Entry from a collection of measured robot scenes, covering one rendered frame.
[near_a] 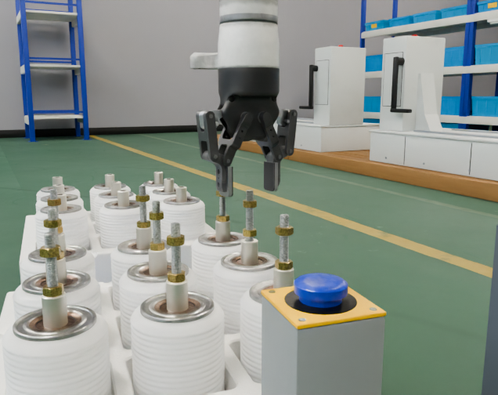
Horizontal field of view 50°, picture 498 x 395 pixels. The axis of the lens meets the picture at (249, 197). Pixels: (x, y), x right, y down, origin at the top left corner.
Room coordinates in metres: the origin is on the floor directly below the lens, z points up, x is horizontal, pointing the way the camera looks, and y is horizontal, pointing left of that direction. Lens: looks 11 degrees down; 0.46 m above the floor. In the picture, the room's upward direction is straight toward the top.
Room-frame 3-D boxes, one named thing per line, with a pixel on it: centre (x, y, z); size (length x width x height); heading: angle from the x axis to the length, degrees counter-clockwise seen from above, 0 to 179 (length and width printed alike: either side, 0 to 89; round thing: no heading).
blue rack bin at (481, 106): (5.76, -2.71, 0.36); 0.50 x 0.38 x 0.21; 117
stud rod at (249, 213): (0.67, 0.00, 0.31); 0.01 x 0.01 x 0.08
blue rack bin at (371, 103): (7.36, -1.87, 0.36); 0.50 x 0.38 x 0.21; 118
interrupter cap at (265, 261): (0.67, 0.00, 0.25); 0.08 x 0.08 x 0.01
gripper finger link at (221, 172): (0.64, 0.04, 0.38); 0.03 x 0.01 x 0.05; 125
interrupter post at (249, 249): (0.67, 0.00, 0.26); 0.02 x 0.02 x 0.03
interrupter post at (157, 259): (0.62, 0.11, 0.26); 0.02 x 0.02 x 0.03
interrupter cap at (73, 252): (0.70, 0.26, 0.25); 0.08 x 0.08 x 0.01
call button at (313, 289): (0.38, -0.05, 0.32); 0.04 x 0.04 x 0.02
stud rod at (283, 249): (0.55, -0.04, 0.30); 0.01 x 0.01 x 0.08
